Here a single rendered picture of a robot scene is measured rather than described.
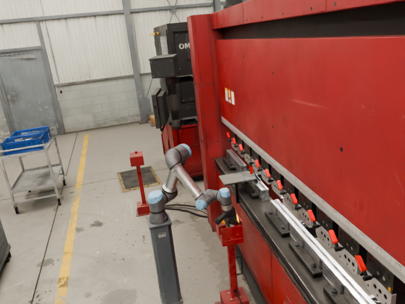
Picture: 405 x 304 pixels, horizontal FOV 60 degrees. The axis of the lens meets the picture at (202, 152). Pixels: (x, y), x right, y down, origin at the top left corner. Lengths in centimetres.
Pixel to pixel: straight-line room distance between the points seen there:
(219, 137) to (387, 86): 253
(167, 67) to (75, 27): 619
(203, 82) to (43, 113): 680
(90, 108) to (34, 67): 160
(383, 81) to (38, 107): 904
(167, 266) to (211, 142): 136
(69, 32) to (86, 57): 68
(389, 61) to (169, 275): 233
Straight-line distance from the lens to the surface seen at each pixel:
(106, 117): 973
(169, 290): 310
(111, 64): 956
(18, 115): 989
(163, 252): 288
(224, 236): 257
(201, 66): 346
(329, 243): 182
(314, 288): 195
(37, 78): 967
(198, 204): 240
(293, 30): 204
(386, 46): 128
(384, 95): 129
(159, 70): 358
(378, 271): 153
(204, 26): 346
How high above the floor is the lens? 213
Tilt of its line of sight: 19 degrees down
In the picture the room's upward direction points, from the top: 6 degrees counter-clockwise
